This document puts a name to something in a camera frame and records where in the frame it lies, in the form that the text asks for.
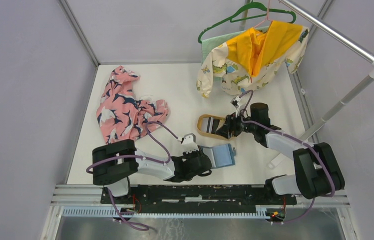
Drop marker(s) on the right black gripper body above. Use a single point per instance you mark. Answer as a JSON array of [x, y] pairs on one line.
[[238, 125]]

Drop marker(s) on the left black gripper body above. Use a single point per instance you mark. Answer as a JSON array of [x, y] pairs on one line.
[[192, 154]]

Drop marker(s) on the blue leather card holder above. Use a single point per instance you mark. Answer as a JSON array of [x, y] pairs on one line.
[[221, 156]]

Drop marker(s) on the oval wooden tray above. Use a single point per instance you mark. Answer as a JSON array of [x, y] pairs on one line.
[[200, 127]]

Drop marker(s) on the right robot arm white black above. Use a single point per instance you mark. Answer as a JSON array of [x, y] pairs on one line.
[[317, 173]]

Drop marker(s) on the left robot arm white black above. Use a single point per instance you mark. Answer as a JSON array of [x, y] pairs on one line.
[[112, 165]]

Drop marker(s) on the black credit card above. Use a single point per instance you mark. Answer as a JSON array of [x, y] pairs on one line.
[[216, 124]]

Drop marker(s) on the grey striped credit card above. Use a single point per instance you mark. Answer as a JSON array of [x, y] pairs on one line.
[[208, 124]]

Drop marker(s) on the dinosaur print yellow lined jacket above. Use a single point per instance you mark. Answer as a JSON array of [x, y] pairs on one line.
[[282, 44]]

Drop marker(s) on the pink shark print garment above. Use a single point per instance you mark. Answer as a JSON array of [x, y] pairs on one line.
[[120, 115]]

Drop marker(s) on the light green cloth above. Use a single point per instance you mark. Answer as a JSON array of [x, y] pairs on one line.
[[215, 66]]

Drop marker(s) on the green plastic hanger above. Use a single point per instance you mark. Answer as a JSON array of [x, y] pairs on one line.
[[241, 15]]

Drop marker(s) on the metal clothes rack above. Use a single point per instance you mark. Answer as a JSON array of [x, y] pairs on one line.
[[334, 85]]

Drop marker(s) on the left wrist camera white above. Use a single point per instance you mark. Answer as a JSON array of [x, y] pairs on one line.
[[188, 143]]

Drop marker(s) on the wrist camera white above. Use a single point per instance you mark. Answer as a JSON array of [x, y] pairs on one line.
[[188, 143], [236, 102]]

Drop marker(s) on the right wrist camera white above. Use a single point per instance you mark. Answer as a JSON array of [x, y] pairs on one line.
[[236, 102]]

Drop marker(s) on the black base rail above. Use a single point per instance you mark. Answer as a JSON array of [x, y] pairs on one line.
[[202, 199]]

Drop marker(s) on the white plastic bracket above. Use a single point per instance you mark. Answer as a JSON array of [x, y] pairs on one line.
[[276, 161]]

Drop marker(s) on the pink wire hanger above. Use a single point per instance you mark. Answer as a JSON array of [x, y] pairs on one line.
[[266, 19]]

